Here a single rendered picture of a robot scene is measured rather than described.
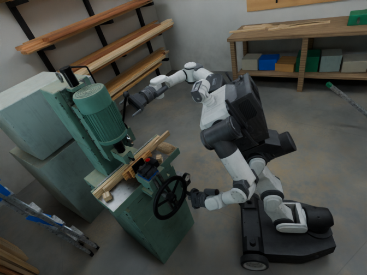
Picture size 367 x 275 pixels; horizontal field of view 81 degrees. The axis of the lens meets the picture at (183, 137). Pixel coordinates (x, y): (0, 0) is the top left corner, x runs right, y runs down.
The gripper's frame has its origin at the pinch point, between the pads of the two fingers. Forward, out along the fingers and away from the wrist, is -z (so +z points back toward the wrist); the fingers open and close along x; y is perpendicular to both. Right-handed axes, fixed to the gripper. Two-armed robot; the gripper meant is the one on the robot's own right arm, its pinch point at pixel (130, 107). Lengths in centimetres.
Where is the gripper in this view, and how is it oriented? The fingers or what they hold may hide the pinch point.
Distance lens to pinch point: 129.7
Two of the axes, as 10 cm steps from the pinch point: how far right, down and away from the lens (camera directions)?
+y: -2.9, 4.4, 8.5
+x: 7.4, 6.7, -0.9
